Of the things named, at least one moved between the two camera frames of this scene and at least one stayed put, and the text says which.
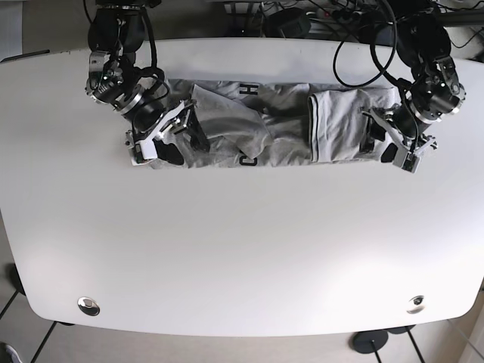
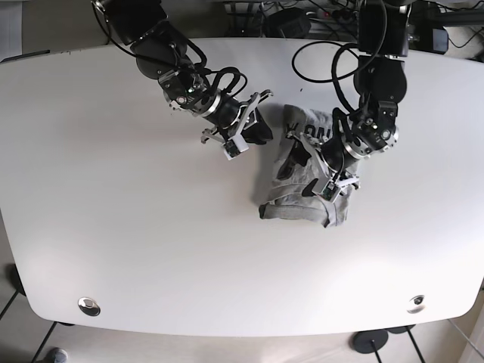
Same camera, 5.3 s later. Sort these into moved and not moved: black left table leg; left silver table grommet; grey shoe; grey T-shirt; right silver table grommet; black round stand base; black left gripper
Moved: grey shoe; black left gripper; grey T-shirt
Not moved: left silver table grommet; right silver table grommet; black left table leg; black round stand base
